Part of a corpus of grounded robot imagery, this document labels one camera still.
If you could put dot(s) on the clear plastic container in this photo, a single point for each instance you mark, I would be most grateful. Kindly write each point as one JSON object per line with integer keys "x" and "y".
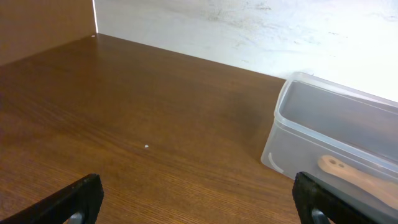
{"x": 314, "y": 117}

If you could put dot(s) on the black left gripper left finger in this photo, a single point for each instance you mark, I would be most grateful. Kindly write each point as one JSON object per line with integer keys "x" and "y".
{"x": 79, "y": 202}

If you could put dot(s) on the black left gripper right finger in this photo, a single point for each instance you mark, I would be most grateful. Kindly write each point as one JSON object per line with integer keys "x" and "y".
{"x": 315, "y": 203}

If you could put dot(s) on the orange scraper wooden handle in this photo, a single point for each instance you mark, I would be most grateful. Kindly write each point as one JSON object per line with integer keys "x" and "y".
{"x": 383, "y": 190}

